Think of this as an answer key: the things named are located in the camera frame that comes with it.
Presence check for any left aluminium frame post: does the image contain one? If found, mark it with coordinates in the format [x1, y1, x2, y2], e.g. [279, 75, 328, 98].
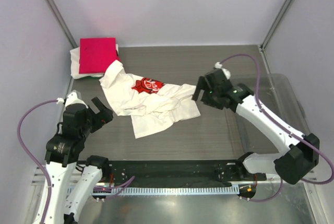
[45, 0, 78, 48]

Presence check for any white slotted cable duct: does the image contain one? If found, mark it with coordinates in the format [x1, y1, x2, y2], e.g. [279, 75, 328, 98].
[91, 186, 240, 196]

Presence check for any aluminium frame post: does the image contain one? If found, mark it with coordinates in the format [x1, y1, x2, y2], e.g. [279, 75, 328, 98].
[45, 0, 78, 48]
[259, 0, 311, 50]

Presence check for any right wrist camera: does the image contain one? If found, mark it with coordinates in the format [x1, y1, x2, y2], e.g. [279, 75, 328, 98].
[214, 62, 231, 80]

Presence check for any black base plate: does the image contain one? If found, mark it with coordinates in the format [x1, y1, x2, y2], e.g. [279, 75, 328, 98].
[109, 160, 267, 182]

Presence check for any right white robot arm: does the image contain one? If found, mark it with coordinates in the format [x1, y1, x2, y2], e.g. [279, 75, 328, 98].
[192, 68, 320, 184]

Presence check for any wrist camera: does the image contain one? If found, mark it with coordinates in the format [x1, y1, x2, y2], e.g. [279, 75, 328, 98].
[214, 62, 231, 80]
[65, 90, 87, 107]

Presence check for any folded pink t-shirt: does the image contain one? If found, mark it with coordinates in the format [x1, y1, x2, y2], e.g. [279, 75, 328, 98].
[79, 38, 121, 74]

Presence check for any aluminium front rail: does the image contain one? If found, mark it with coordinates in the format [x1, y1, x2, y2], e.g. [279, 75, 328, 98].
[31, 163, 318, 186]

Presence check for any right aluminium frame post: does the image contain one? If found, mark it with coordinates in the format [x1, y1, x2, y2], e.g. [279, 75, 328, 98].
[259, 0, 311, 50]

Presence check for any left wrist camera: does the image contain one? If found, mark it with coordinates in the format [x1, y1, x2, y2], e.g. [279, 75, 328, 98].
[65, 90, 87, 107]

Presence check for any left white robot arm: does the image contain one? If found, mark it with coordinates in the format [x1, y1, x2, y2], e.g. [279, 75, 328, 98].
[17, 92, 113, 223]

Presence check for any clear plastic bin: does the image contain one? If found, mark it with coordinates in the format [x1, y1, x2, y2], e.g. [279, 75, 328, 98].
[225, 74, 310, 157]

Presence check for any folded green t-shirt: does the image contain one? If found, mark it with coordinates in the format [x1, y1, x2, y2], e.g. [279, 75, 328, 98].
[79, 74, 104, 79]

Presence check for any folded white t-shirt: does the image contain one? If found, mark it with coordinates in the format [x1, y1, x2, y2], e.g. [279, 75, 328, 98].
[70, 47, 124, 80]

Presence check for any white Coca-Cola t-shirt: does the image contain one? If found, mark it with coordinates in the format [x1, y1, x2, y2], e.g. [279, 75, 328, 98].
[100, 61, 200, 139]

